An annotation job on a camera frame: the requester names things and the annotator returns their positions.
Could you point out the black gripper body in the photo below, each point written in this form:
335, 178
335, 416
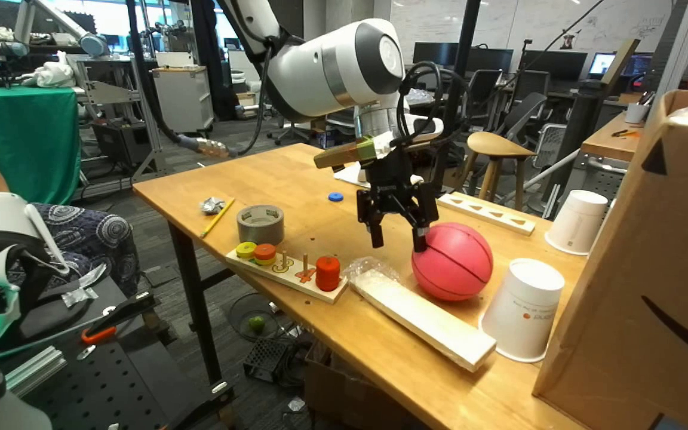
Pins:
400, 180

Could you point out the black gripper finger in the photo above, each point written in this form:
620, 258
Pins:
375, 227
420, 231

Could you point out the red rubber basketball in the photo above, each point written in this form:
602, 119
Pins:
454, 265

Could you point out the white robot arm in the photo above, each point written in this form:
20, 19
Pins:
327, 67

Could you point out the green ball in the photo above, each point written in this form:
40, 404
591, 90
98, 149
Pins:
255, 323

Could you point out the blue disc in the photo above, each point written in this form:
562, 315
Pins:
335, 197

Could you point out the wooden strip with holes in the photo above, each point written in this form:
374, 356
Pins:
490, 214

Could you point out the wooden stool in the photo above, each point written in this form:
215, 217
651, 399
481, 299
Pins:
497, 146

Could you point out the black office chair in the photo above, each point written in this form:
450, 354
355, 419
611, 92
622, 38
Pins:
482, 92

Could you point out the white paper cup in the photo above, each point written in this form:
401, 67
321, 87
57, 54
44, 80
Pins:
577, 223
524, 314

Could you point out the black vertical pole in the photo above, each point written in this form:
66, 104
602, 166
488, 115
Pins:
463, 49

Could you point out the black computer monitor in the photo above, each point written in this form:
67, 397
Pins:
553, 66
488, 60

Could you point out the yellow pencil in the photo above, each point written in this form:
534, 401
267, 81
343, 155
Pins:
217, 217

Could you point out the crumpled silver foil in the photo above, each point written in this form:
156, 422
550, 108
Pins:
214, 205

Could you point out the wooden side desk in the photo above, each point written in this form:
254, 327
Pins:
609, 140

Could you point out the large printed cardboard box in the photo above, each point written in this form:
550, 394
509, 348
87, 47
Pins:
645, 278

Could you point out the white cabinet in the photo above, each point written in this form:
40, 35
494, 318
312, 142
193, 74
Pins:
183, 98

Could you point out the laptop with blue screen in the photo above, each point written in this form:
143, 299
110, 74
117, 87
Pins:
602, 62

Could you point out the person in patterned trousers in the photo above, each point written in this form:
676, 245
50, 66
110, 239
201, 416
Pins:
97, 239

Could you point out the black perforated metal table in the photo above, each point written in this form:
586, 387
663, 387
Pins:
105, 382

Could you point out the green cloth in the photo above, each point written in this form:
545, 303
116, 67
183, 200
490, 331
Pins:
33, 134

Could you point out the white VR headset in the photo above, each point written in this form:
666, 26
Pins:
1, 211

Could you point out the tan wrist camera box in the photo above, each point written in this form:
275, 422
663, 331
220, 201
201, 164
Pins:
351, 151

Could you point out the grey duct tape roll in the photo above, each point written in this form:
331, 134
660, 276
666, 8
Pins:
260, 232

